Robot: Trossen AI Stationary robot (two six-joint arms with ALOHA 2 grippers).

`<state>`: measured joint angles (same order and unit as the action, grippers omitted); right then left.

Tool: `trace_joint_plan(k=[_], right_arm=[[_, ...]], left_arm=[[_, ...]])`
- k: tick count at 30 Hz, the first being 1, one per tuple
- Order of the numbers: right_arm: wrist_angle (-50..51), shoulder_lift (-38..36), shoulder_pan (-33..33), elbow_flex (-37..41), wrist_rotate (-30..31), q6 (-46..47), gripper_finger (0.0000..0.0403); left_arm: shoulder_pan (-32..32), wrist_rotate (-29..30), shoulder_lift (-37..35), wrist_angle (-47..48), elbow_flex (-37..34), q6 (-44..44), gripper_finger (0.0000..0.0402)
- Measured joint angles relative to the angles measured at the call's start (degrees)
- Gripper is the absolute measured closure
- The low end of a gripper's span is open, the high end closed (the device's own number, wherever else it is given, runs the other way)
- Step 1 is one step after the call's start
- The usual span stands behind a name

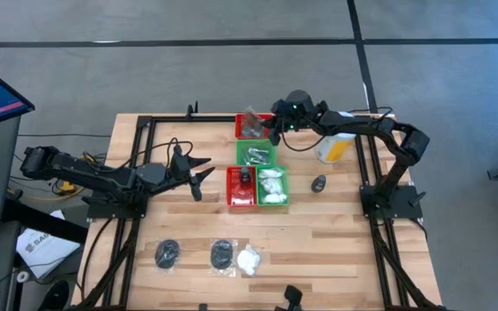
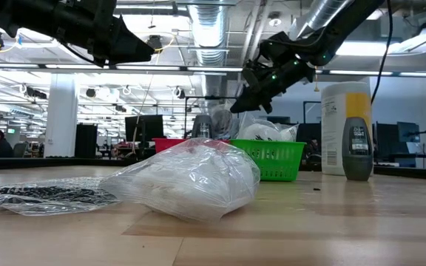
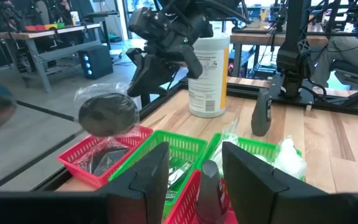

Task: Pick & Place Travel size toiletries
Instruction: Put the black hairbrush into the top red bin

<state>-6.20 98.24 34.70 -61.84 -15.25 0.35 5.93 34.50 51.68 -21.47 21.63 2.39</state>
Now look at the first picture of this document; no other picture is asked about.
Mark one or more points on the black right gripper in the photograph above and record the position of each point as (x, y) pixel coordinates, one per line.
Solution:
(281, 114)

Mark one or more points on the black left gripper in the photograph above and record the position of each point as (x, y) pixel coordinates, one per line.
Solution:
(180, 166)

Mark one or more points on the small silver packet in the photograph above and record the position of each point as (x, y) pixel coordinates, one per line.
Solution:
(257, 151)
(248, 157)
(255, 162)
(265, 159)

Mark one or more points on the small black bottle red label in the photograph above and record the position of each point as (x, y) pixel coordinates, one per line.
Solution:
(245, 175)

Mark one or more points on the white bag with handwriting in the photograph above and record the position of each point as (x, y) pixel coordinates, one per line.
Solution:
(271, 173)

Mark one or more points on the small black bagged part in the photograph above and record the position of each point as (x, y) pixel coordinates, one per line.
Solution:
(318, 183)

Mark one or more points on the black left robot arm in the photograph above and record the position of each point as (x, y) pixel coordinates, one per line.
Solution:
(80, 173)

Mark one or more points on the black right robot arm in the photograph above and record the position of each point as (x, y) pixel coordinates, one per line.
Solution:
(361, 125)

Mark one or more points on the red plastic basket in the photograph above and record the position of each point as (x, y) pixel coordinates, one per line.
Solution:
(233, 194)
(238, 135)

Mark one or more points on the green plastic basket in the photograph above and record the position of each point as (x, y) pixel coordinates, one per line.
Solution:
(285, 181)
(239, 162)

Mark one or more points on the black table clamp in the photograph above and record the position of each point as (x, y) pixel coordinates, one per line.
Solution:
(193, 110)

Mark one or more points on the white yellow wipes canister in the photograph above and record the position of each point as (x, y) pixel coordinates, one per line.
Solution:
(333, 149)

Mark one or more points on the black unknown object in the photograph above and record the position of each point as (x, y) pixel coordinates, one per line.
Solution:
(293, 296)

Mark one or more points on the white printed booklet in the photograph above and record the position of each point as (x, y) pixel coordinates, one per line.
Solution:
(43, 250)

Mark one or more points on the black rounded object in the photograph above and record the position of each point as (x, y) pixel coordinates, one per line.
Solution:
(54, 296)

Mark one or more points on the white tape roll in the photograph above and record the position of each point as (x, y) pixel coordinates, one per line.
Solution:
(23, 276)

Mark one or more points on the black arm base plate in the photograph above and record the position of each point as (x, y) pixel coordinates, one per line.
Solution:
(398, 211)
(115, 209)

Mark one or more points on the small black edge bracket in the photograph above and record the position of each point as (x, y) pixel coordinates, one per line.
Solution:
(203, 307)

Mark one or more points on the black desk frame bar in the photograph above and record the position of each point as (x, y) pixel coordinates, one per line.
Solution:
(46, 220)

